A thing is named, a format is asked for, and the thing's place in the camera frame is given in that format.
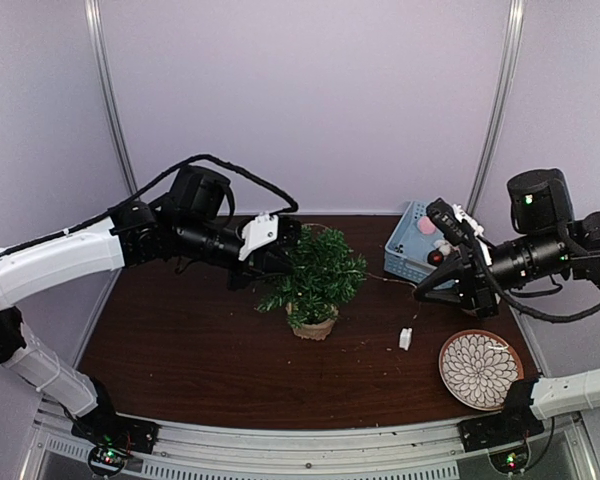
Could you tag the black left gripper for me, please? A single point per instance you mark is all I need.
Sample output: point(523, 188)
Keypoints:
point(260, 265)

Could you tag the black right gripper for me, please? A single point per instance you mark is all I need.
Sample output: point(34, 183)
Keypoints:
point(460, 269)

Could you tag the white battery box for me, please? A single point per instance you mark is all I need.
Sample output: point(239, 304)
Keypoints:
point(405, 338)

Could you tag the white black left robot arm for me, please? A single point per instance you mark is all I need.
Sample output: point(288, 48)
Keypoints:
point(174, 216)

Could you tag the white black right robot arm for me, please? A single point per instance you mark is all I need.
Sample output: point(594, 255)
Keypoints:
point(551, 242)

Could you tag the small green christmas tree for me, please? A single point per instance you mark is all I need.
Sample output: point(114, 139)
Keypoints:
point(326, 274)

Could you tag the burlap tree pot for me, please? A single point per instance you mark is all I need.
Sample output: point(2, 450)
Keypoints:
point(312, 327)

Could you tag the brown shiny ball ornament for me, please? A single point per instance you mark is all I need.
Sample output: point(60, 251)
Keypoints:
point(435, 258)

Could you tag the white cotton boll ornament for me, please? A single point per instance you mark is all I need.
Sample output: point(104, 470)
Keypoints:
point(444, 247)

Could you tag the light blue plastic basket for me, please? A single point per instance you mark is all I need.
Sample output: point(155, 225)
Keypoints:
point(411, 265)

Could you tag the pink pompom ornament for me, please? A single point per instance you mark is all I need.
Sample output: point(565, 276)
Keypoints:
point(425, 226)

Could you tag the floral patterned plate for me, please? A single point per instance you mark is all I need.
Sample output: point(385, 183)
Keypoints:
point(478, 368)

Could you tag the right circuit board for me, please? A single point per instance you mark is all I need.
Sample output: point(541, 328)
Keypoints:
point(510, 461)

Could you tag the circuit board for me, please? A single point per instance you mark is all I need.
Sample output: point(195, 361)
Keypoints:
point(510, 461)
point(106, 461)

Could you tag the left circuit board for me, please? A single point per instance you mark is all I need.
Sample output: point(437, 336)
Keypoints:
point(106, 461)

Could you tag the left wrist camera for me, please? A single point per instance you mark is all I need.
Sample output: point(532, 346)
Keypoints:
point(265, 230)

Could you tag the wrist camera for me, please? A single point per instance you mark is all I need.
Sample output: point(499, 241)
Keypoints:
point(265, 230)
point(456, 225)

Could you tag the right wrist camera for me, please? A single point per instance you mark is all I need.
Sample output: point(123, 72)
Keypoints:
point(456, 225)

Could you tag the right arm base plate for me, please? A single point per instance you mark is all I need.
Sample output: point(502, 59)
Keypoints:
point(491, 431)

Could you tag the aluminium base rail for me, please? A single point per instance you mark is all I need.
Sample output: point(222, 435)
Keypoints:
point(430, 450)

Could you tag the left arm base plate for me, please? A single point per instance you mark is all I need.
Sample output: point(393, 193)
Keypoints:
point(125, 434)

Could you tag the right aluminium corner post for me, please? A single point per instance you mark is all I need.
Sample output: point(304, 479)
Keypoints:
point(507, 69)

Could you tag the aluminium corner post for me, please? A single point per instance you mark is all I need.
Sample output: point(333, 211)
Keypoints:
point(507, 69)
point(96, 32)

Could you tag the left aluminium corner post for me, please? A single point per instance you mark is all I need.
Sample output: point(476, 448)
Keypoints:
point(96, 32)

